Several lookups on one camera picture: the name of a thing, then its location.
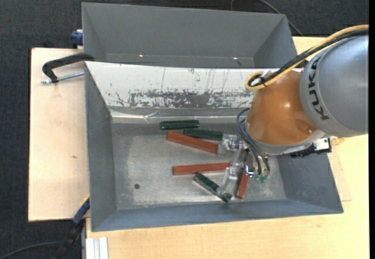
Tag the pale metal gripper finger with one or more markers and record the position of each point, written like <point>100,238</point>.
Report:
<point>231,177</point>
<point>231,143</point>

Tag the red-brown flat block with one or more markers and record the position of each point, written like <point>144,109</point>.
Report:
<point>242,186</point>
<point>199,168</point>
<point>190,142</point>

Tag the dark green flat block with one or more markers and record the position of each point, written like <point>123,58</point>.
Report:
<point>178,124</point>
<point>202,134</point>
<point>206,183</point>

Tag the grey metal bin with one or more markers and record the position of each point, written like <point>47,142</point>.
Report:
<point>175,32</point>

